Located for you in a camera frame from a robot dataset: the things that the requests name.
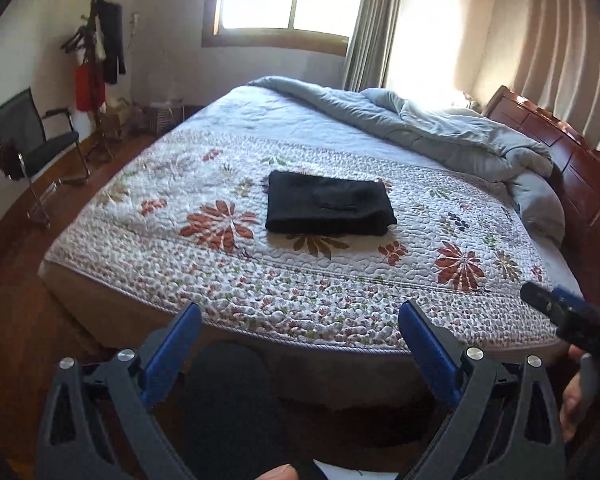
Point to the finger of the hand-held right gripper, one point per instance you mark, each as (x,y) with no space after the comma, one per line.
(570,300)
(542,300)

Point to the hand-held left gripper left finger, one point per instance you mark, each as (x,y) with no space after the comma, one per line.
(172,345)

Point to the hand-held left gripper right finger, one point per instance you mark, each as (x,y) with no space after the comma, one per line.
(430,350)

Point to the black pants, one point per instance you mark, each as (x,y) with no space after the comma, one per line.
(325,202)

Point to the person's right hand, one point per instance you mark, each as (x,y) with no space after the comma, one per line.
(572,410)

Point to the person's left hand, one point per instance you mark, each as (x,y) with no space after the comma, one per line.
(280,473)

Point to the person's dark-clothed leg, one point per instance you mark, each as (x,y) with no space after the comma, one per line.
(225,410)

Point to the floral quilted bedspread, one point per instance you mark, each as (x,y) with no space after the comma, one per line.
(190,240)

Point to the wooden headboard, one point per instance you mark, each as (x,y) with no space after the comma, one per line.
(580,170)

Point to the blue-grey duvet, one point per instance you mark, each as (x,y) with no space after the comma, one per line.
(455,140)

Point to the small grey basket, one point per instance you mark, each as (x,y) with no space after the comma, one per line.
(166,116)

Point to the dark cloth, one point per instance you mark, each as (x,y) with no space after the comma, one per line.
(11,162)

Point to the black office chair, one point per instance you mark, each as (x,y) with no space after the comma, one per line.
(35,135)

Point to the beige pleated curtain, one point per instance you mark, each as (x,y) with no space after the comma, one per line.
(565,45)

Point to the red garment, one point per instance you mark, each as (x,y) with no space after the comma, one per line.
(90,87)

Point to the black hanging garment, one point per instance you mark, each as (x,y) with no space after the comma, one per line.
(111,40)

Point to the wooden coat rack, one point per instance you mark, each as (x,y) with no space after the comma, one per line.
(91,35)

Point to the grey window curtain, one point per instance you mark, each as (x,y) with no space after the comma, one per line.
(372,25)

